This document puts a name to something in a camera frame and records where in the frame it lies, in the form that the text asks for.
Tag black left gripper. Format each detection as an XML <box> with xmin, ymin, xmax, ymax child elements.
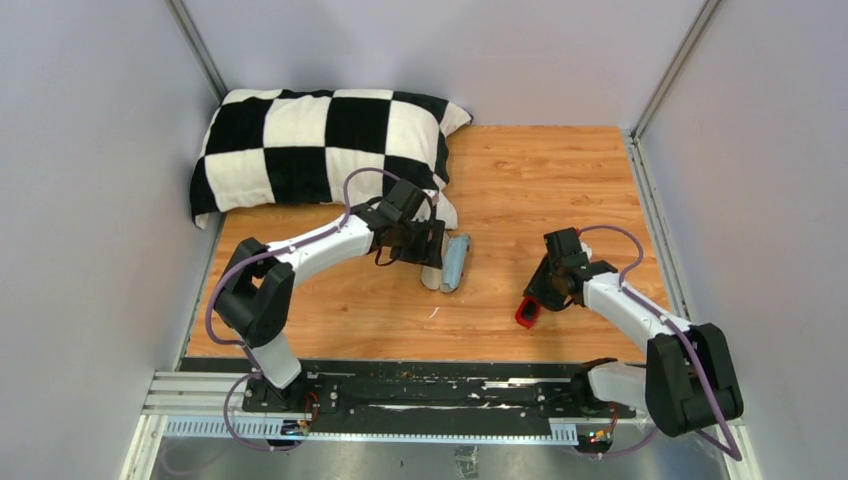
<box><xmin>391</xmin><ymin>216</ymin><xmax>444</xmax><ymax>269</ymax></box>

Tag red sunglasses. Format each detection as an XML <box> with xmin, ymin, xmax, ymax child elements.
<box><xmin>514</xmin><ymin>296</ymin><xmax>542</xmax><ymax>329</ymax></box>

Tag beige plaid glasses case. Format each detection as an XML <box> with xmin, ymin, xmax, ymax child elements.
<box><xmin>420</xmin><ymin>233</ymin><xmax>471</xmax><ymax>294</ymax></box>

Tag light blue cleaning cloth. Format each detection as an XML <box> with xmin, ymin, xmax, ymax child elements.
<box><xmin>439</xmin><ymin>234</ymin><xmax>471</xmax><ymax>293</ymax></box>

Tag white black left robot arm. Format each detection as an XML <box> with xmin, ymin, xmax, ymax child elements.
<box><xmin>207</xmin><ymin>180</ymin><xmax>446</xmax><ymax>413</ymax></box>

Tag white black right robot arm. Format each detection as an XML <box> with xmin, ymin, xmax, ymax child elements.
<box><xmin>515</xmin><ymin>228</ymin><xmax>744</xmax><ymax>437</ymax></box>

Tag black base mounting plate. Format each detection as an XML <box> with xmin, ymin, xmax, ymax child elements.
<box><xmin>179</xmin><ymin>357</ymin><xmax>654</xmax><ymax>448</ymax></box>

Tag black and white checkered pillow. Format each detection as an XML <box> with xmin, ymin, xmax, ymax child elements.
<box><xmin>188</xmin><ymin>89</ymin><xmax>473</xmax><ymax>229</ymax></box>

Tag aluminium rail frame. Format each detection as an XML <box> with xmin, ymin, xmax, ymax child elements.
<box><xmin>119</xmin><ymin>370</ymin><xmax>763</xmax><ymax>480</ymax></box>

